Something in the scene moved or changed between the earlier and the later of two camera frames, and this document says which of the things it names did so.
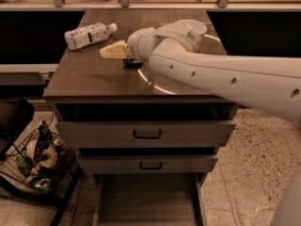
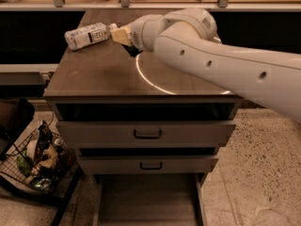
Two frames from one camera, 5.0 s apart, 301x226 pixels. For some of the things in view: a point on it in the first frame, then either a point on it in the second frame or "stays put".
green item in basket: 24,164 stays put
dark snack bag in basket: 44,140 stays put
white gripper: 133,50 → 136,32
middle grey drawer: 147,163 stays put
